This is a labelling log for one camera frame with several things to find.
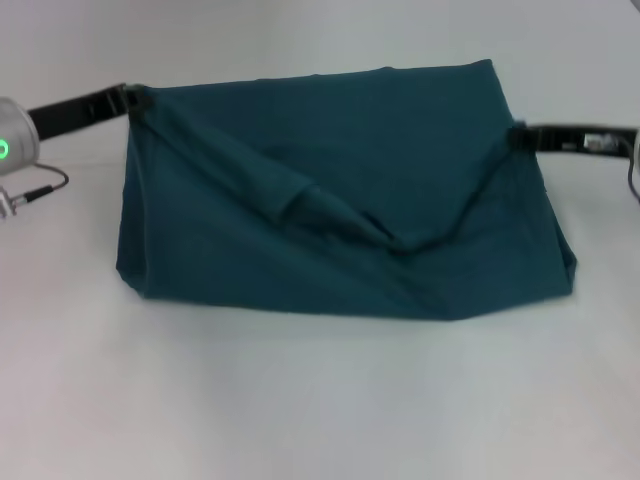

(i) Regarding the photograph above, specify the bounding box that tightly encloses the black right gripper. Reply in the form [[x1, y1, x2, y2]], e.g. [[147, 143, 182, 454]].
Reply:
[[506, 121, 640, 160]]

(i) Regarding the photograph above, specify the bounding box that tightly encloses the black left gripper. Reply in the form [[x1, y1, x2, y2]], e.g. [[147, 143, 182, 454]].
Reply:
[[27, 83, 155, 144]]

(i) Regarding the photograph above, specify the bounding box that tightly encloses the left arm connector cable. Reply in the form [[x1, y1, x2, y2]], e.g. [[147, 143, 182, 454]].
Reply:
[[0, 162, 70, 220]]

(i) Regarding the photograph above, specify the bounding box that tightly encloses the teal FREE print T-shirt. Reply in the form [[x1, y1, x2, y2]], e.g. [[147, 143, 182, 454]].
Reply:
[[114, 58, 580, 321]]

